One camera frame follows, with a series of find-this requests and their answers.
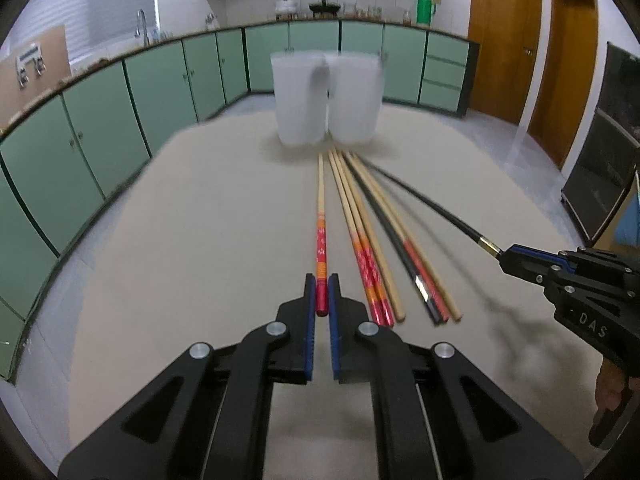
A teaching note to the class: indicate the black glass door cabinet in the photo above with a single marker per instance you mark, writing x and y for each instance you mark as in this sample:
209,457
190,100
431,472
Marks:
605,150

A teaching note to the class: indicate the metal kitchen faucet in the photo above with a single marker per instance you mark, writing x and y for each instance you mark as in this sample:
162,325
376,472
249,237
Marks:
142,22

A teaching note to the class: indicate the black wok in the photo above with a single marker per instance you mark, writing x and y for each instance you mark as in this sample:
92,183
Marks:
325,8

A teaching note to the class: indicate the white device on board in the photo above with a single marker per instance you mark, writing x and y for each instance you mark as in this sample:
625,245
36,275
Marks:
29,62

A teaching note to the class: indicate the white window blind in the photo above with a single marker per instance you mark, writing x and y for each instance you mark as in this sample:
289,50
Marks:
110,5

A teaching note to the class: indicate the white double utensil holder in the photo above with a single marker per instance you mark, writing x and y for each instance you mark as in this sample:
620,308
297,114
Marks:
300,110

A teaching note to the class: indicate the blue object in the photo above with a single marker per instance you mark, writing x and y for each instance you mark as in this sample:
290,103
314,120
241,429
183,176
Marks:
629,230

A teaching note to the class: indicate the plain wooden chopstick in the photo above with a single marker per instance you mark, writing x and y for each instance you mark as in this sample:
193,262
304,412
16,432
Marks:
380,260

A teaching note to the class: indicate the plain wooden door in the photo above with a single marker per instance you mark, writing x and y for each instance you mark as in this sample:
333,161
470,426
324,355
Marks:
562,75

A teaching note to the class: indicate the red patterned wooden chopstick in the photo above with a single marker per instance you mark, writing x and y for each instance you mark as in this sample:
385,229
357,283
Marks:
321,240

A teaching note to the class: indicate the brown wooden board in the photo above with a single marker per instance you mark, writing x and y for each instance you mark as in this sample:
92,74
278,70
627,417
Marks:
50,75

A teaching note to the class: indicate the green thermos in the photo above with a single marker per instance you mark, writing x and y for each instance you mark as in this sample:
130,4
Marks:
425,10

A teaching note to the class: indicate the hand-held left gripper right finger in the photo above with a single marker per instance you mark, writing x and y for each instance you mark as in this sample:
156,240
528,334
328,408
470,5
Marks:
334,332

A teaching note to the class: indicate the person's right hand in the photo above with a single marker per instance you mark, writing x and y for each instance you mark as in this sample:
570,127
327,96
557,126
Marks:
608,385

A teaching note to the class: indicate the black chopstick with red end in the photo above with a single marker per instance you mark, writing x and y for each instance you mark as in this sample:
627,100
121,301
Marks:
378,210

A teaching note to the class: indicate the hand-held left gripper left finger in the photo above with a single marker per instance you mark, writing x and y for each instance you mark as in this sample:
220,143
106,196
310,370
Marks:
310,332

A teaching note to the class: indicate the green lower kitchen cabinets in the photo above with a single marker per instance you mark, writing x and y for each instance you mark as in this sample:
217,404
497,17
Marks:
95,125

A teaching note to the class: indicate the white cooking pot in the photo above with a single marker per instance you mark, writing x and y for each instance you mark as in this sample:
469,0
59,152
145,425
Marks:
286,6

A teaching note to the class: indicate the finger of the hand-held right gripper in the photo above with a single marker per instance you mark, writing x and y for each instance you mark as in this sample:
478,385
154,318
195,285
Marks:
542,255
527,269

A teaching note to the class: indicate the black chopstick with gold band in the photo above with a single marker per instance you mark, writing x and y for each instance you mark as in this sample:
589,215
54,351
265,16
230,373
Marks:
430,205

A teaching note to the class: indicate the wooden chopstick with red band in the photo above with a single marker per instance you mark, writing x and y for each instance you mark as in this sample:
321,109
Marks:
390,211

